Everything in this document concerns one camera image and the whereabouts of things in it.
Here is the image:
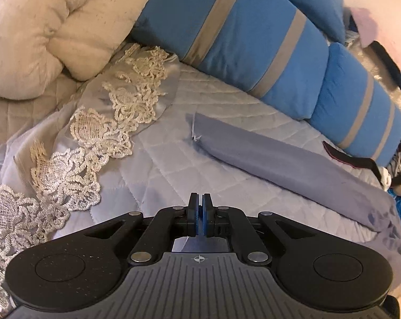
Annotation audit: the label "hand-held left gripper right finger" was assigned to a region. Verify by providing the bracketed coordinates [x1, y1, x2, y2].
[202, 193, 304, 265]

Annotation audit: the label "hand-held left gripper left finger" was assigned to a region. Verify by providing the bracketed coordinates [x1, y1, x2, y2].
[83, 193, 199, 265]

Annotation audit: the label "blue-grey fleece pants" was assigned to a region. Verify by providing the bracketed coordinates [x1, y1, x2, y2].
[172, 112, 401, 256]

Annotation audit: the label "grey quilted lace-trimmed bedspread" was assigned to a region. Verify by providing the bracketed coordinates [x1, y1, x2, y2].
[0, 41, 401, 316]

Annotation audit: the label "blue pillow with grey stripes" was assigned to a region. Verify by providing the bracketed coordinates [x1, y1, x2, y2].
[131, 0, 330, 120]
[310, 43, 401, 167]

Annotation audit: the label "white sock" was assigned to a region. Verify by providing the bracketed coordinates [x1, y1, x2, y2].
[378, 166, 392, 190]

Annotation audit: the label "plain blue pillow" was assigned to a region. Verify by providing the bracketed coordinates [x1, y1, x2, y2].
[254, 0, 345, 44]

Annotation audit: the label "beige quilted comforter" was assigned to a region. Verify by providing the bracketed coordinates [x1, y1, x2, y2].
[0, 0, 159, 100]

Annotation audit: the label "pink cloth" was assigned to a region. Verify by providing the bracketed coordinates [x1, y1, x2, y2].
[348, 7, 401, 64]

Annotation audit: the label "black strap with red edge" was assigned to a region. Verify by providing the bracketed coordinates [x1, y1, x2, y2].
[323, 140, 382, 175]

